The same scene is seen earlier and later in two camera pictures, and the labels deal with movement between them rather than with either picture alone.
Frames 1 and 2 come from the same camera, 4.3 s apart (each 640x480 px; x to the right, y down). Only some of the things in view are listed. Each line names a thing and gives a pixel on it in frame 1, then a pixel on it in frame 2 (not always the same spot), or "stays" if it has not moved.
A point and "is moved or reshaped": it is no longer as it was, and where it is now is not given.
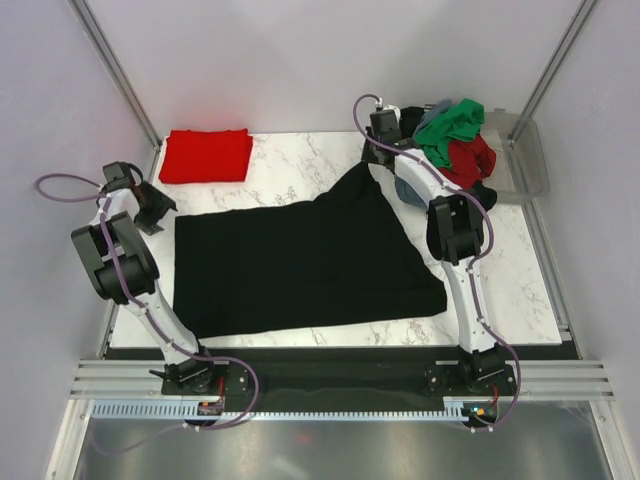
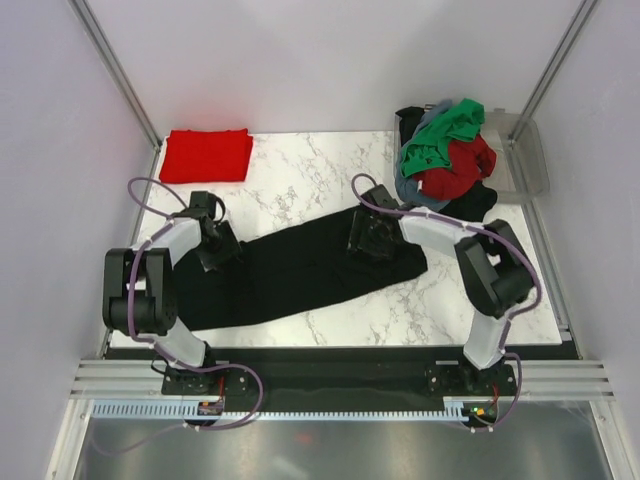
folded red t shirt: [217, 156] stays
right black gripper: [366, 156] to [361, 222]
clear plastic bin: [520, 172] stays
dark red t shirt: [471, 161] stays
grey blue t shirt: [405, 189] stays
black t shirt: [342, 257] is moved or reshaped
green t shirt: [460, 122] stays
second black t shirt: [409, 117] stays
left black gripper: [162, 204] to [232, 249]
